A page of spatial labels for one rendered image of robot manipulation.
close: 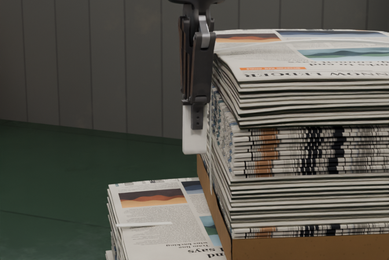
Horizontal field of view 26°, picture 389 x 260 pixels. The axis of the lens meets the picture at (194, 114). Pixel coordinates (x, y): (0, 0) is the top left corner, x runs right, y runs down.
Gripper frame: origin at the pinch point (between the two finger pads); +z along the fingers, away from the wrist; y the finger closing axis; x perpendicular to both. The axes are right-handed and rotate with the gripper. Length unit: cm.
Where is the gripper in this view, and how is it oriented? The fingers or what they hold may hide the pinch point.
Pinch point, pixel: (194, 127)
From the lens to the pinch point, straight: 110.9
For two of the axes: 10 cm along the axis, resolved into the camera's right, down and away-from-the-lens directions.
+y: -1.9, -2.4, 9.5
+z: -0.1, 9.7, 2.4
